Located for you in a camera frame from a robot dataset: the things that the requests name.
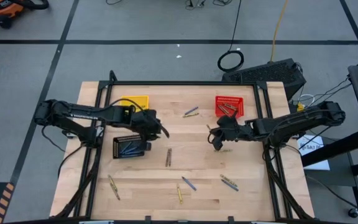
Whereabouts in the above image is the red plastic basket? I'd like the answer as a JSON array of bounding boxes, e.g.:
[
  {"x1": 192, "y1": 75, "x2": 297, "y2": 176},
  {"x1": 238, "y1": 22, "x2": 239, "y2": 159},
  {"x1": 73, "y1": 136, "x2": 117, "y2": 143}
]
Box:
[{"x1": 214, "y1": 95, "x2": 246, "y2": 120}]

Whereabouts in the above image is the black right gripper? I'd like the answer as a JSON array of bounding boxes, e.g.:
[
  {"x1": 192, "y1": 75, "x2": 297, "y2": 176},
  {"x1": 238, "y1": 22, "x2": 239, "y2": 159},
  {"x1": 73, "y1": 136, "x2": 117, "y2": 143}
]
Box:
[{"x1": 208, "y1": 121, "x2": 255, "y2": 152}]

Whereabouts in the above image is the black cable with coil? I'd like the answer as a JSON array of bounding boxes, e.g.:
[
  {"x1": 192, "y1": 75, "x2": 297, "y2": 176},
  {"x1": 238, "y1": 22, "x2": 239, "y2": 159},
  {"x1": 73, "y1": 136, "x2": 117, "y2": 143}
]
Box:
[{"x1": 216, "y1": 0, "x2": 246, "y2": 73}]

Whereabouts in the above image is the white paper sheet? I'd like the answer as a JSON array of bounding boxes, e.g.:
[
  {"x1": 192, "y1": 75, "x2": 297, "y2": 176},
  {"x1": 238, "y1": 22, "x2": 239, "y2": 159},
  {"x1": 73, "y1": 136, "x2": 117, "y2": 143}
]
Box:
[{"x1": 296, "y1": 134, "x2": 331, "y2": 171}]

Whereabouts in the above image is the black computer case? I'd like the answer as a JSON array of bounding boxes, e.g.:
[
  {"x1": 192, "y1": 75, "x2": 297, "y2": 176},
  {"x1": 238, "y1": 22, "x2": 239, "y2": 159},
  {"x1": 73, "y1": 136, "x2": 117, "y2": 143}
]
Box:
[{"x1": 221, "y1": 58, "x2": 308, "y2": 101}]

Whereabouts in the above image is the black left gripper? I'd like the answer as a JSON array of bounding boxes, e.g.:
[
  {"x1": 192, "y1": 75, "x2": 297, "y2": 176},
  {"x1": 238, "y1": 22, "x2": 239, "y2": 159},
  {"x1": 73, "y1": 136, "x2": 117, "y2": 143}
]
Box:
[{"x1": 132, "y1": 108, "x2": 171, "y2": 142}]

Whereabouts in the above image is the yellow crayon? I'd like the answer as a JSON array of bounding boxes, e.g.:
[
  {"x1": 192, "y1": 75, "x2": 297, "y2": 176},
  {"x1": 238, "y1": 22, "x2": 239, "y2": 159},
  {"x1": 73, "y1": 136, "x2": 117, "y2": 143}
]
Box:
[{"x1": 176, "y1": 183, "x2": 184, "y2": 205}]

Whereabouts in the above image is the yellow plastic basket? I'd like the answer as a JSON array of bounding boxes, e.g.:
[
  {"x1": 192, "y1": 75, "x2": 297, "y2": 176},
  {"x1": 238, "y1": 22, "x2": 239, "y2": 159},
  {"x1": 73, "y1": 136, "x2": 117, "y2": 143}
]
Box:
[{"x1": 119, "y1": 95, "x2": 150, "y2": 113}]

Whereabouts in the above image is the black plastic basket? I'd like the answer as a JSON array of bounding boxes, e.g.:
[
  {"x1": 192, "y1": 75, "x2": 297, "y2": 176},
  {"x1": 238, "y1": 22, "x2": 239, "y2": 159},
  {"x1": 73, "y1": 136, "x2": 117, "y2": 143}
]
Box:
[{"x1": 112, "y1": 134, "x2": 152, "y2": 160}]

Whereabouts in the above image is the yellow hanging cable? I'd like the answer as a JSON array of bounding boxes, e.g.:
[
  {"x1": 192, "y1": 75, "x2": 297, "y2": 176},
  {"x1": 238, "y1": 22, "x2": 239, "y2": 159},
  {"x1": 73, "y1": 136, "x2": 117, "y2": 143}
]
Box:
[{"x1": 268, "y1": 0, "x2": 289, "y2": 63}]

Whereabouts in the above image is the black aluminium table frame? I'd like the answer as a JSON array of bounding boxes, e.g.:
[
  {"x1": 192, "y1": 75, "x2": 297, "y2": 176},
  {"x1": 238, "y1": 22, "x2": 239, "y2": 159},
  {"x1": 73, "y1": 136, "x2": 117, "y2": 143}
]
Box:
[{"x1": 53, "y1": 70, "x2": 313, "y2": 224}]

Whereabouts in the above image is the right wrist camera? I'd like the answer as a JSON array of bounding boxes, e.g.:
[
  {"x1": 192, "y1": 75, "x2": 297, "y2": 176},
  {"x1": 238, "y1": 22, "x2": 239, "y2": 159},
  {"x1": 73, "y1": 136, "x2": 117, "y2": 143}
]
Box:
[{"x1": 218, "y1": 115, "x2": 238, "y2": 126}]

